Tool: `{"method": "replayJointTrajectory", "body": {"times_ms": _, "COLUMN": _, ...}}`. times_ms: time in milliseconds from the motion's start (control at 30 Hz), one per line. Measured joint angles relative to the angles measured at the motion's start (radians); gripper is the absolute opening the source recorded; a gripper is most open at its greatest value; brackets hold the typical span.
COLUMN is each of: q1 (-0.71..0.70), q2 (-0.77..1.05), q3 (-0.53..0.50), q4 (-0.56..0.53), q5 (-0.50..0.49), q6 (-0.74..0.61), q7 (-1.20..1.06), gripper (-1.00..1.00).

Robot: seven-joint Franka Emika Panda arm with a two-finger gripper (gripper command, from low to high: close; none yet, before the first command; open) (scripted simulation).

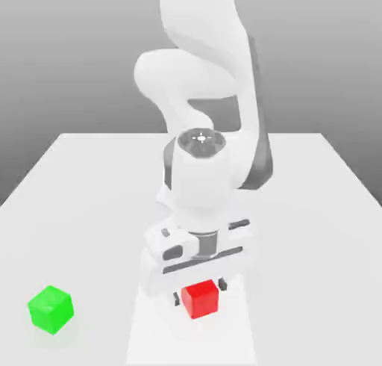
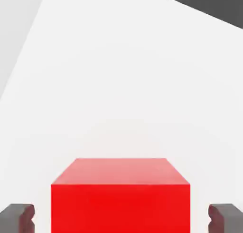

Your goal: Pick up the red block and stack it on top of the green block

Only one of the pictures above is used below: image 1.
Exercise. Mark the small green cube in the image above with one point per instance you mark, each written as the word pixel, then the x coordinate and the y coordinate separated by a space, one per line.
pixel 50 309

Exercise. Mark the small red cube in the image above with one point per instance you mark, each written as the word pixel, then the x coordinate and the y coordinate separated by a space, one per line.
pixel 200 299

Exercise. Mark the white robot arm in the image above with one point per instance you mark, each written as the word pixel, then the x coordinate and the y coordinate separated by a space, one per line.
pixel 201 180

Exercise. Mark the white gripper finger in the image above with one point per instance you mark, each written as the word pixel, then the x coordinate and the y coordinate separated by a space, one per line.
pixel 176 299
pixel 222 284

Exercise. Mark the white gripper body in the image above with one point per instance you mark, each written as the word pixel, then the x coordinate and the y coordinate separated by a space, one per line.
pixel 206 269

